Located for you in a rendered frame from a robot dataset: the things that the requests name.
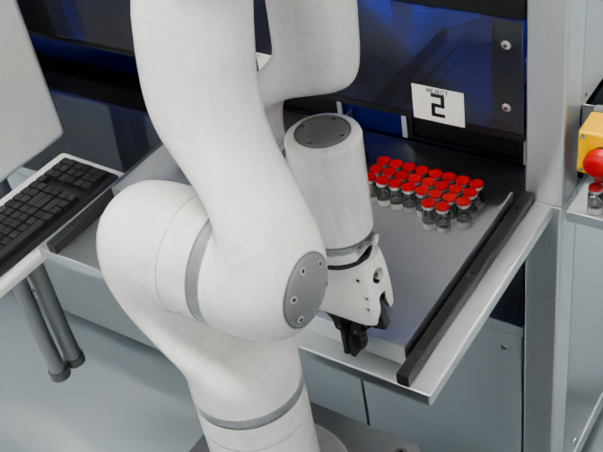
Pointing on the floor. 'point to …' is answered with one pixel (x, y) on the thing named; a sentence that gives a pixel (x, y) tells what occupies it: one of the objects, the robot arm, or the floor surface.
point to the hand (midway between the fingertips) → (353, 336)
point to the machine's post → (552, 276)
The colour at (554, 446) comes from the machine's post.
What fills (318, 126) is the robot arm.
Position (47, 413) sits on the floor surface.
